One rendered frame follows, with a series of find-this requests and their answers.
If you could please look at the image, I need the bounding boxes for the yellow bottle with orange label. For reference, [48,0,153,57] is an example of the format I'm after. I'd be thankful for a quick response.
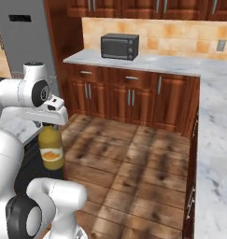
[37,122,65,172]

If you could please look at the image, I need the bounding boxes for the grey fridge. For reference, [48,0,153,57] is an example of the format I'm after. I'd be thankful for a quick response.
[0,0,61,96]

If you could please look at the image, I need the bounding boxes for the wooden base cupboard run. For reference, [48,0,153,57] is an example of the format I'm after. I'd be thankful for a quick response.
[64,63,201,135]

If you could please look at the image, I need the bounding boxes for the grey wall socket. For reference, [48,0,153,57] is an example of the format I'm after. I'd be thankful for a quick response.
[216,38,227,52]

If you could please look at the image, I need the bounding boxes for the wooden side counter cupboards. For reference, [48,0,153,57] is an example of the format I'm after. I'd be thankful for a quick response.
[181,104,201,239]

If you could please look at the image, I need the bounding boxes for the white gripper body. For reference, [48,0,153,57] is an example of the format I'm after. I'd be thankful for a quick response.
[3,105,70,127]

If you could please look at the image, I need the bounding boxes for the black microwave oven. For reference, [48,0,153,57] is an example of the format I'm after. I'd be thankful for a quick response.
[100,33,140,62]

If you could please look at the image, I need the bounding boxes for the silver cupboard handle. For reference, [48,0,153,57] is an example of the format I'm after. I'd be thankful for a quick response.
[186,186,196,220]

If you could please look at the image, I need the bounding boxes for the wooden wall cupboard run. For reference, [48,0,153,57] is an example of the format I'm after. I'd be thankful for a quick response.
[44,0,227,22]

